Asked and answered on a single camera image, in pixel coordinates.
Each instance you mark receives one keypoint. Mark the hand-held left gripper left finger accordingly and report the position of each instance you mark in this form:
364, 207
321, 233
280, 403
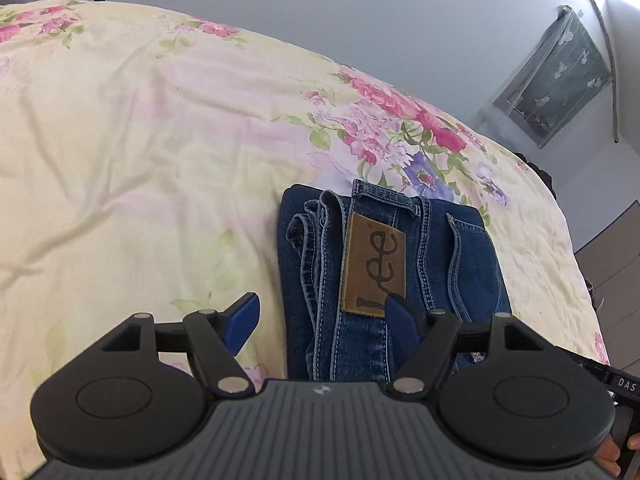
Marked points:
245, 317

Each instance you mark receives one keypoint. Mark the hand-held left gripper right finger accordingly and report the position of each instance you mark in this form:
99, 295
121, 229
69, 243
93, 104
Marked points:
400, 321

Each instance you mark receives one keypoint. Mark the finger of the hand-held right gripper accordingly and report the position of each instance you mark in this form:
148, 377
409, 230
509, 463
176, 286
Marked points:
582, 361

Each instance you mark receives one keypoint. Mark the blue denim pants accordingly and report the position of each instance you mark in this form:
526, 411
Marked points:
440, 260

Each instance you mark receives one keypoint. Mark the person's right hand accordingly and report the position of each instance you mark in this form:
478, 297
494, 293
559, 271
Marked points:
611, 457

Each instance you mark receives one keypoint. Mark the grey cabinet panel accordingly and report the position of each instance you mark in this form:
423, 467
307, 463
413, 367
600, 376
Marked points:
612, 270

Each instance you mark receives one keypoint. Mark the floral cream blanket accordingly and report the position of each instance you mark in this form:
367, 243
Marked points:
150, 160

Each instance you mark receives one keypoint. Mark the black garment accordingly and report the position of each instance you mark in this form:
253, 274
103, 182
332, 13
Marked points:
537, 172

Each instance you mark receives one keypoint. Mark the green printed window curtain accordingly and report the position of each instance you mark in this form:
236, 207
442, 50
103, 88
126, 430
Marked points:
555, 80

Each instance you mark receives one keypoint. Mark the thin wall pipe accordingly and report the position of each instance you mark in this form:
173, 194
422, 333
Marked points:
600, 35

